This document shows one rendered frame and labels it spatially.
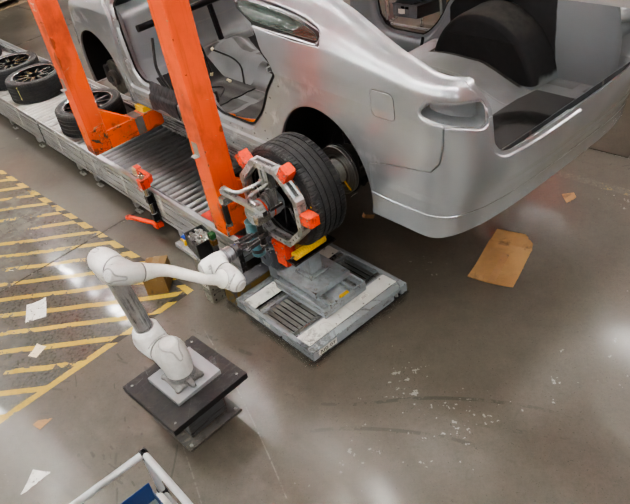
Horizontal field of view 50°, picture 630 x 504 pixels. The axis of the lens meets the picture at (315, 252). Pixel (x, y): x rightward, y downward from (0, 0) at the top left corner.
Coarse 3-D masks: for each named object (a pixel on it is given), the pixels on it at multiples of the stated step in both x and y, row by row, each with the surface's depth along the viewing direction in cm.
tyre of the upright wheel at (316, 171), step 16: (272, 144) 390; (288, 144) 385; (304, 144) 385; (288, 160) 377; (304, 160) 378; (320, 160) 381; (304, 176) 375; (320, 176) 379; (336, 176) 384; (304, 192) 378; (320, 192) 378; (336, 192) 385; (320, 208) 381; (336, 208) 389; (320, 224) 386; (336, 224) 401; (304, 240) 407
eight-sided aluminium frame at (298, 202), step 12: (252, 168) 402; (264, 168) 382; (276, 168) 377; (252, 180) 413; (276, 180) 378; (288, 192) 375; (300, 204) 377; (264, 228) 421; (276, 228) 419; (300, 228) 385; (288, 240) 407
